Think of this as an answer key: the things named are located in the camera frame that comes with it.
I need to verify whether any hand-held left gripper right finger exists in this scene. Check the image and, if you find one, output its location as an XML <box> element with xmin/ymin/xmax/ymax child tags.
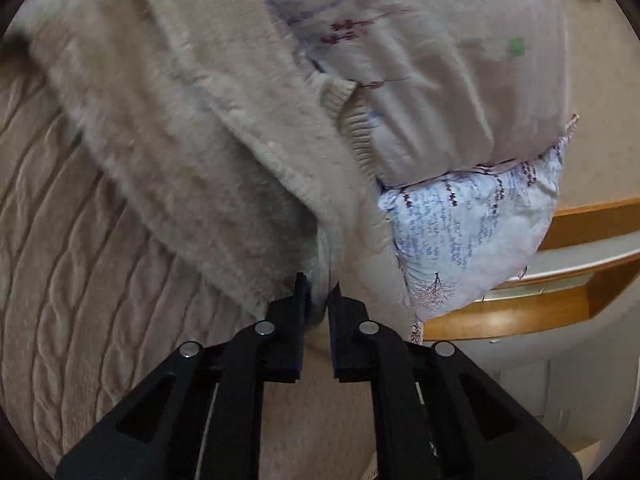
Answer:
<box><xmin>327</xmin><ymin>282</ymin><xmax>583</xmax><ymax>480</ymax></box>

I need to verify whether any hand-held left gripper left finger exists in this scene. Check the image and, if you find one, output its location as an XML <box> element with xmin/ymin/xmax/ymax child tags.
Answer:
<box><xmin>55</xmin><ymin>272</ymin><xmax>312</xmax><ymax>480</ymax></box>

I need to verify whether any cream knitted sweater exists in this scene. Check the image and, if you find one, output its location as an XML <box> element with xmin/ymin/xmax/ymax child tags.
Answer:
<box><xmin>30</xmin><ymin>0</ymin><xmax>396</xmax><ymax>328</ymax></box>

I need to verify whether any floral pillow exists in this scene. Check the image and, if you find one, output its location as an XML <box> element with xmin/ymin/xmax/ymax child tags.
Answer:
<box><xmin>247</xmin><ymin>0</ymin><xmax>581</xmax><ymax>343</ymax></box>

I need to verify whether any wooden bed frame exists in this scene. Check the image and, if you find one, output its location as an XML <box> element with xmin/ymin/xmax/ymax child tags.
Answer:
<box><xmin>422</xmin><ymin>199</ymin><xmax>640</xmax><ymax>342</ymax></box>

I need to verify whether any beige cable-pattern bedspread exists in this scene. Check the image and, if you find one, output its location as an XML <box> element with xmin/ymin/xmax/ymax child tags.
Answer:
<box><xmin>0</xmin><ymin>45</ymin><xmax>386</xmax><ymax>480</ymax></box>

